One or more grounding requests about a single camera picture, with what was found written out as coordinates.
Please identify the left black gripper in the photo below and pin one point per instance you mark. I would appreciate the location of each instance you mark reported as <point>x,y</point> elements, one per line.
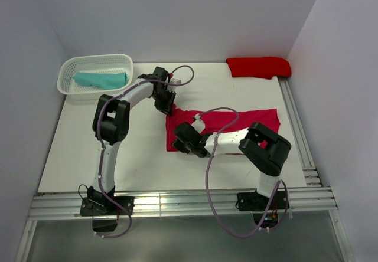
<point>166,108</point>

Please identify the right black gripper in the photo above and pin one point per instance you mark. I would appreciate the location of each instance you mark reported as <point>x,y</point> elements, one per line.
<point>178,145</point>

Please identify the magenta t shirt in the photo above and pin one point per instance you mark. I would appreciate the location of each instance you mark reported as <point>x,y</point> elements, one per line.
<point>214,121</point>

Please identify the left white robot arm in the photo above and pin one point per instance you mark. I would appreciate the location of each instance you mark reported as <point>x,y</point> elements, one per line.
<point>112,117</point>

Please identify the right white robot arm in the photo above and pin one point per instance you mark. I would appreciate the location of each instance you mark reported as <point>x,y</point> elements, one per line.
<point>267,150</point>

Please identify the teal rolled t shirt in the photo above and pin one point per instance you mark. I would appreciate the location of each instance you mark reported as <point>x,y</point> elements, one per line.
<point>101,80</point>

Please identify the white perforated plastic basket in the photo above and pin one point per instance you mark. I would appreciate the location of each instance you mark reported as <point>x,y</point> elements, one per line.
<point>109,64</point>

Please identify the folded red t shirt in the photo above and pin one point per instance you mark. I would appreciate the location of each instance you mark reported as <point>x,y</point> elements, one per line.
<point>259,67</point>

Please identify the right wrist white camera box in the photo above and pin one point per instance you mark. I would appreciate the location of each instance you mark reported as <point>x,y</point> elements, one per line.
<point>198,124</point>

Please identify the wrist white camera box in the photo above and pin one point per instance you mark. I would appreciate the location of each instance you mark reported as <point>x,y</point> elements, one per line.
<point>198,124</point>
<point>175,82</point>

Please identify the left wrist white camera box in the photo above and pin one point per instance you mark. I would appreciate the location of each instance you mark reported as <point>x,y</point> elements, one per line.
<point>175,82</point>

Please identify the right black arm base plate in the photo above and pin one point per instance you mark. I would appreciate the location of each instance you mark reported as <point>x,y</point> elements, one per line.
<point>256,203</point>

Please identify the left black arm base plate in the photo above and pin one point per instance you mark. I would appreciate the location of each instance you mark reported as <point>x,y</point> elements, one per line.
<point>104,210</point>

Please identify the right side aluminium rail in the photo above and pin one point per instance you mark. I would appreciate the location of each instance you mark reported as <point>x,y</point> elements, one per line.
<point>310,172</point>

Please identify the front aluminium rail frame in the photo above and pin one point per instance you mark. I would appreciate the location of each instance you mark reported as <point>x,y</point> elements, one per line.
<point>67,206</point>

